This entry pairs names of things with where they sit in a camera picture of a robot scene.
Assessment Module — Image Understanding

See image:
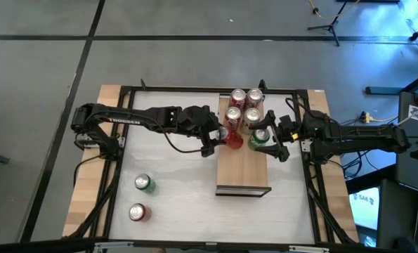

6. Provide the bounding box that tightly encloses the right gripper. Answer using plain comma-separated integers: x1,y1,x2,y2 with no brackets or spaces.
253,110,303,163

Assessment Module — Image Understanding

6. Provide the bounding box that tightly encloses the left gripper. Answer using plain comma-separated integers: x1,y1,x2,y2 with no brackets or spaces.
180,104,227,158

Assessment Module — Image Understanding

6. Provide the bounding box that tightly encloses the green Sprite can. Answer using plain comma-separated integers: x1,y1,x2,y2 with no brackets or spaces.
247,128,271,151
133,173,157,195

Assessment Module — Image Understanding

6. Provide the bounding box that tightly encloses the red Coca-Cola Zero can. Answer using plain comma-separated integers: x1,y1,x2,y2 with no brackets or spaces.
216,126,244,150

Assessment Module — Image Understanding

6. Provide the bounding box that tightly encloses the silver Diet Coke can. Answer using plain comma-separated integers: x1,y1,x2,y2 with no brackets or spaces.
246,87,265,110
242,107,261,134

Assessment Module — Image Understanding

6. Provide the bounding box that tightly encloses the lit computer screen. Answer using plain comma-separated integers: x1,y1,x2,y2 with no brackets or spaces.
348,186,381,231

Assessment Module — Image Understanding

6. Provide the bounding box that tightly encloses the black tripod stand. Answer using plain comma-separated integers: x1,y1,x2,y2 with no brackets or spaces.
306,0,350,47

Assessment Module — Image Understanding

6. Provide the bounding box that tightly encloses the grey desk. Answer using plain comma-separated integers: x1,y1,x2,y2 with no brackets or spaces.
396,90,418,193

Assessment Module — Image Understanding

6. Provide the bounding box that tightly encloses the black front crossbar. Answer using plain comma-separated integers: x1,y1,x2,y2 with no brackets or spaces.
0,235,418,253

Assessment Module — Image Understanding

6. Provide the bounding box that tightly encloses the wooden shelf black frame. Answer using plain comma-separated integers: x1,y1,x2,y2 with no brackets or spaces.
214,91,272,197

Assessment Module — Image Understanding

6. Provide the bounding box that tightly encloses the black cable bundle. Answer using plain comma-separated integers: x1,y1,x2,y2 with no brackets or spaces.
334,149,380,180

